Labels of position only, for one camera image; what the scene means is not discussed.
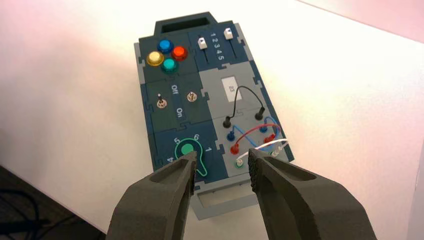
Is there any red jumper cable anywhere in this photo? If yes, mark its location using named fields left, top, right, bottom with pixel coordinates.
left=229, top=123, right=282, bottom=156

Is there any red push button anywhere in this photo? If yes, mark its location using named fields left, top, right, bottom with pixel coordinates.
left=171, top=45, right=189, bottom=62

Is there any white paper label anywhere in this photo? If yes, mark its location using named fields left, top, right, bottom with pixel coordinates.
left=220, top=76, right=243, bottom=103

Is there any teal push button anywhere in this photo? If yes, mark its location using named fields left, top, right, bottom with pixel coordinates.
left=160, top=58, right=180, bottom=74

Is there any green rotary knob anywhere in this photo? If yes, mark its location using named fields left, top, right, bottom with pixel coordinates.
left=174, top=138, right=209, bottom=177

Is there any blue grey control box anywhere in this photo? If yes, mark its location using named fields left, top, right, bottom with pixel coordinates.
left=133, top=11, right=296, bottom=221

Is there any white jumper cable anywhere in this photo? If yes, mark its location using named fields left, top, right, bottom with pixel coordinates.
left=234, top=138, right=290, bottom=169

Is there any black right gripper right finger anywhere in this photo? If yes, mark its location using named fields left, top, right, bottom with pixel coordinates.
left=247, top=148, right=379, bottom=240

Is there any blue jumper cable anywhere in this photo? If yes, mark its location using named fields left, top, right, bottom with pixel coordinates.
left=225, top=115, right=281, bottom=149

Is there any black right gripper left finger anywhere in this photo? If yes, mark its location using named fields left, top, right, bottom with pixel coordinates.
left=105, top=150, right=198, bottom=240

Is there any yellow push button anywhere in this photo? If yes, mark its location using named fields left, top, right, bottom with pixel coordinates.
left=146, top=50, right=165, bottom=68

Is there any black jumper cable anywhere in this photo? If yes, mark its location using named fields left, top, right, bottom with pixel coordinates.
left=222, top=85, right=267, bottom=129

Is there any black floor cable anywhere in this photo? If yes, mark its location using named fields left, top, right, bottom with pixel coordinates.
left=0, top=188, right=79, bottom=240

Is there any blue push button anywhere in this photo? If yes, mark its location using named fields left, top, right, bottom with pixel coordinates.
left=156, top=39, right=175, bottom=55

